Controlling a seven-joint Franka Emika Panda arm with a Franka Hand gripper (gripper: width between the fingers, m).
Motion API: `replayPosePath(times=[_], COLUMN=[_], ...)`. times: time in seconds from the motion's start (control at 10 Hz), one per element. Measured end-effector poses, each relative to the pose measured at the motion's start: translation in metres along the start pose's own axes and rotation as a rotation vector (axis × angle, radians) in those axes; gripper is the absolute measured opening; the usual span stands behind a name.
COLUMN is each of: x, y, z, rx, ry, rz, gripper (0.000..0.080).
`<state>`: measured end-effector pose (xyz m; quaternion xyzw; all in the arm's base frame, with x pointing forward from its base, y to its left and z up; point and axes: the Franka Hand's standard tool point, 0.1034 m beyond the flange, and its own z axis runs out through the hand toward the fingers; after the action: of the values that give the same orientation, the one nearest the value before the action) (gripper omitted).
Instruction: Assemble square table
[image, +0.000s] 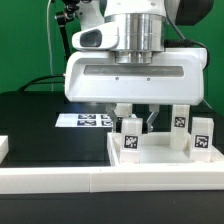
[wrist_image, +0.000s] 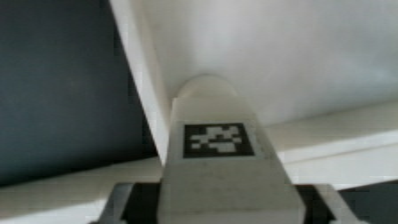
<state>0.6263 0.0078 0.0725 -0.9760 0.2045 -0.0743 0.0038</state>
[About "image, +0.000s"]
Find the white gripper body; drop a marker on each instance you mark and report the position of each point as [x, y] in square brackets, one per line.
[174, 76]

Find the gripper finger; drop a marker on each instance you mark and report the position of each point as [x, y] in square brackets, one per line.
[148, 124]
[116, 121]

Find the white square table top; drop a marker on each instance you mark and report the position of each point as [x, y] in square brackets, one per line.
[154, 148]

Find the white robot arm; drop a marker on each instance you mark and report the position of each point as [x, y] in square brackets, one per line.
[122, 55]

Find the white marker tag sheet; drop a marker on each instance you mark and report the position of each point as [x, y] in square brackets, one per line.
[83, 120]

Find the white U-shaped obstacle fence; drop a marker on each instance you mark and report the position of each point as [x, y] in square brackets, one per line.
[151, 177]

